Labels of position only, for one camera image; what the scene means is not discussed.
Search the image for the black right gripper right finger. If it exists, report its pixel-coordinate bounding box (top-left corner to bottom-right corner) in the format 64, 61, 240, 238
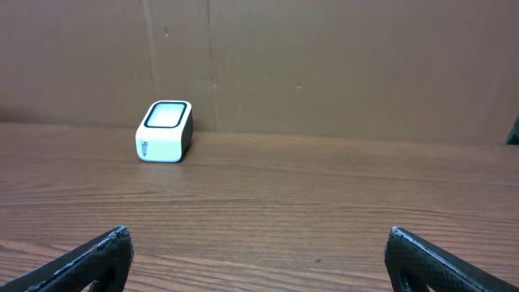
384, 226, 518, 292

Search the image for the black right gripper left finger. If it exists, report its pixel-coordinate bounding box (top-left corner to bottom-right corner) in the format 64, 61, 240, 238
1, 225, 134, 291

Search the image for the white barcode scanner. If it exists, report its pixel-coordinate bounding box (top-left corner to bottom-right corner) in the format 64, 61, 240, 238
135, 101, 194, 163

